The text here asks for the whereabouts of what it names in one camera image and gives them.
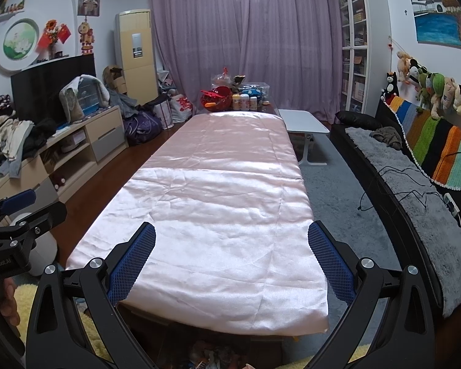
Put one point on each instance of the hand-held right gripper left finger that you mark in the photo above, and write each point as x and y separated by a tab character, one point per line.
132	265

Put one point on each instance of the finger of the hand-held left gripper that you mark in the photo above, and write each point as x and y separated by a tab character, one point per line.
50	215
21	200

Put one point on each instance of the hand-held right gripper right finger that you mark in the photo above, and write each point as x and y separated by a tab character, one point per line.
330	265

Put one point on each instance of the heap of wrappers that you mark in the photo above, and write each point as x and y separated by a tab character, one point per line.
219	355

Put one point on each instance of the person's left hand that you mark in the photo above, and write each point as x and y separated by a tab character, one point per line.
2	303

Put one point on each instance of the yellow fluffy mat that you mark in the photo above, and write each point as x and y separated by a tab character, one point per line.
25	296

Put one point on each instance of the pile of clothes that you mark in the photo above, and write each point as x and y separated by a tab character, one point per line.
7	142

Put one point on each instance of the grey rug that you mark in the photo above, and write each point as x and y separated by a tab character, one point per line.
349	207

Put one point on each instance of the black sofa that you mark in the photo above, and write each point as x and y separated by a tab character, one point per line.
411	238

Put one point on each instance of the beige television cabinet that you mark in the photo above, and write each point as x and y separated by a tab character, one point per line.
107	138

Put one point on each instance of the pink satin tablecloth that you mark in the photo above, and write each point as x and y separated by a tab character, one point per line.
215	200

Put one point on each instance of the grey white towel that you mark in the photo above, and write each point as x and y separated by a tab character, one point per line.
71	103

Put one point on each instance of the grey fur throw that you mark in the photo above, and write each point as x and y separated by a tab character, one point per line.
438	246

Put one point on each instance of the black television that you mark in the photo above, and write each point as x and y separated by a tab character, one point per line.
42	88

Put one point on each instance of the blue bird cage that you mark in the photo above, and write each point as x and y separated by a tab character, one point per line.
88	96

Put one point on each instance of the purple bag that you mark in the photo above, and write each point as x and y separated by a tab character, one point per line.
142	128

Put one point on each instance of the grey clothes heap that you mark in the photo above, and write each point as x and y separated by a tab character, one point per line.
123	105

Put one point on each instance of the olive cloth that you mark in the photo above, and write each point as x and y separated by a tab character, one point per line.
386	138

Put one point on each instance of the white folding table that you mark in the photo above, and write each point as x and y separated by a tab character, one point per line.
303	121

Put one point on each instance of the black cushion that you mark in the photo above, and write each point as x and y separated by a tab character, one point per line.
357	119

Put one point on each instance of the cardboard box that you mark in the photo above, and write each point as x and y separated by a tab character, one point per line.
115	80

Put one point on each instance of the white striped bag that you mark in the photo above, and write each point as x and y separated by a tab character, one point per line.
163	116

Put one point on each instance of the striped crochet blanket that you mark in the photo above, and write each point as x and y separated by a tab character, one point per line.
438	146

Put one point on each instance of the cream standing air conditioner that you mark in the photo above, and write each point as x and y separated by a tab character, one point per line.
136	77

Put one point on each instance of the white red shopping bag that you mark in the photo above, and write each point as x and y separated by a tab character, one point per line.
181	108

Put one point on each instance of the sunflower with red flags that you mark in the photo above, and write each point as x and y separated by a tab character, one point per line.
53	34

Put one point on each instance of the hanging doll ornament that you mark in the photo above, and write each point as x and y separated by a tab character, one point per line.
87	36

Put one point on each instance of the yellow white plastic jar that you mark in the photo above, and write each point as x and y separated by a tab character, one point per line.
254	103
245	102
236	102

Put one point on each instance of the red basket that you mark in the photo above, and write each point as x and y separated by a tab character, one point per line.
217	102

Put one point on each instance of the black cat plush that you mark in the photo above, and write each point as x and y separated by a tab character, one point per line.
390	88

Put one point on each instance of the clear storage box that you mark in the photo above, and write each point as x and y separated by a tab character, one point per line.
259	91

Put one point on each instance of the clear snack bag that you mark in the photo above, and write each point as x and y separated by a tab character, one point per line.
222	80

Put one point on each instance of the row of plush toys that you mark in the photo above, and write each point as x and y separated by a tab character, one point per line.
438	88

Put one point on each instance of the white glass bookcase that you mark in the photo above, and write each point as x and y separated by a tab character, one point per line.
361	46

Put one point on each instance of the purple curtain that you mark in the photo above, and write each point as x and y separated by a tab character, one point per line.
253	27

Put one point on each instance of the round green wall art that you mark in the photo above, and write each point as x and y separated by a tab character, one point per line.
17	44

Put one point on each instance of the wall shelf with figurines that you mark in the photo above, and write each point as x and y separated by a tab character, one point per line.
9	9

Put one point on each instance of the landscape wall painting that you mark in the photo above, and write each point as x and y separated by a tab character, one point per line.
438	19

